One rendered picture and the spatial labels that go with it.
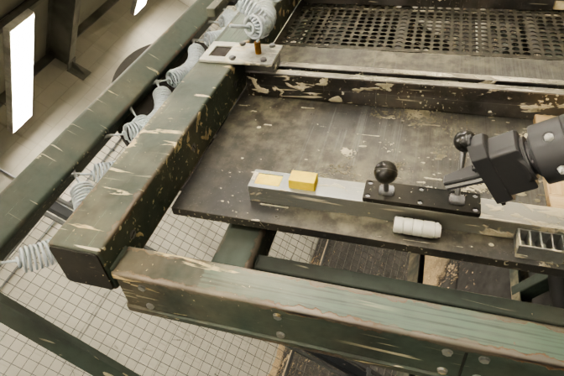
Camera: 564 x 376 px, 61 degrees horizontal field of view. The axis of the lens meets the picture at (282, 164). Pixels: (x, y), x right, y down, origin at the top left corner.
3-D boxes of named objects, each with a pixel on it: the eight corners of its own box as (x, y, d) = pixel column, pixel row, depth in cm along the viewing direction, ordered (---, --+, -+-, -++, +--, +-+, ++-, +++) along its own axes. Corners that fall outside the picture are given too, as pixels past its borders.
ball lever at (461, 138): (467, 211, 82) (479, 132, 79) (444, 207, 83) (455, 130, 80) (466, 205, 85) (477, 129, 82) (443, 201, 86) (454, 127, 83)
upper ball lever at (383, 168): (395, 204, 87) (396, 181, 74) (374, 201, 88) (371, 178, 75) (398, 184, 88) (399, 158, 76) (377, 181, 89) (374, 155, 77)
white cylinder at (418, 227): (392, 236, 85) (439, 242, 83) (393, 224, 83) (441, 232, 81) (394, 223, 87) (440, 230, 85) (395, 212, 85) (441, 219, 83)
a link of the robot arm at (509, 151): (466, 163, 67) (559, 133, 60) (466, 123, 74) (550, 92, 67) (502, 222, 72) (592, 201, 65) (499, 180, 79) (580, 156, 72)
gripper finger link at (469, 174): (446, 176, 78) (483, 164, 74) (445, 190, 76) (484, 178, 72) (441, 169, 77) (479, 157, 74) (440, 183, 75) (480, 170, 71)
